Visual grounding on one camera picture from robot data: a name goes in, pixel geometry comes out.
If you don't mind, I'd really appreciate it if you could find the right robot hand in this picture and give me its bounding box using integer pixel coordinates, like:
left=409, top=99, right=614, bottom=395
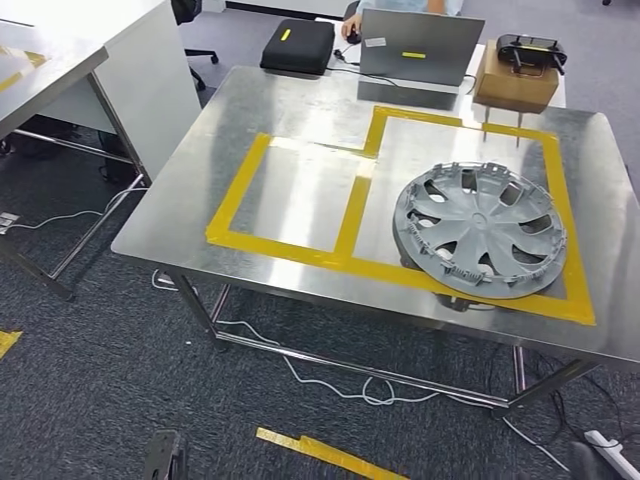
left=570, top=440, right=606, bottom=480

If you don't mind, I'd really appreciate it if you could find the grey plastic wheel hubcap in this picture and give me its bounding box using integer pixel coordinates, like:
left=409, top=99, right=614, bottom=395
left=392, top=162, right=568, bottom=301

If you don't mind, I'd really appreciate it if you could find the yellow tape on workbench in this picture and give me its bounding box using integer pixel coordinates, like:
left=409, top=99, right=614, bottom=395
left=205, top=105, right=597, bottom=327

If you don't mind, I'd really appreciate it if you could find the stainless steel workbench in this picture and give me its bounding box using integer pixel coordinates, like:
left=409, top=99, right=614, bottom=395
left=110, top=64, right=640, bottom=415

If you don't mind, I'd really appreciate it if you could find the white power strip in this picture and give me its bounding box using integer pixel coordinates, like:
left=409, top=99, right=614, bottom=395
left=583, top=430, right=640, bottom=480

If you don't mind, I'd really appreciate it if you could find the yellow floor tape outline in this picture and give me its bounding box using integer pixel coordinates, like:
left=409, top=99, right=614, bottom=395
left=256, top=427, right=408, bottom=480

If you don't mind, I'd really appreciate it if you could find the brown cardboard box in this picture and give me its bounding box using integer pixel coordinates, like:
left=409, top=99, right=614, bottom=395
left=473, top=39, right=560, bottom=115

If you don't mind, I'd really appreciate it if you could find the black router with antennas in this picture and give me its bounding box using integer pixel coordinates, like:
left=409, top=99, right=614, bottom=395
left=496, top=34, right=568, bottom=76

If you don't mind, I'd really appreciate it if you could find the grey laptop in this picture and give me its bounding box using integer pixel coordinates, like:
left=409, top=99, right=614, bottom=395
left=358, top=7, right=486, bottom=87

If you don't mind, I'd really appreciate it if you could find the person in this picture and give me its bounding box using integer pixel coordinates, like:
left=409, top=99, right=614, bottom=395
left=341, top=0, right=463, bottom=41

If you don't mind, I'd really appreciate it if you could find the black zip case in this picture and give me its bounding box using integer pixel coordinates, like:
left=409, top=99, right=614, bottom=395
left=260, top=18, right=336, bottom=76

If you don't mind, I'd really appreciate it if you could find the black office chair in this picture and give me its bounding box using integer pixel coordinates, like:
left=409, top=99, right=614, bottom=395
left=171, top=0, right=220, bottom=92

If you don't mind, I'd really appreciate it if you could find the stainless steel table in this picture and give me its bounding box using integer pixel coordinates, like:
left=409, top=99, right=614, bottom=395
left=0, top=19, right=146, bottom=303

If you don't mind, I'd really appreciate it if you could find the white looped floor cable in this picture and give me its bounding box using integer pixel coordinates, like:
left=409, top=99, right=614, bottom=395
left=151, top=268, right=571, bottom=473

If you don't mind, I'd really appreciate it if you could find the black laptop cable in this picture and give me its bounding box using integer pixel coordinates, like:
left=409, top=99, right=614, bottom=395
left=327, top=46, right=401, bottom=89

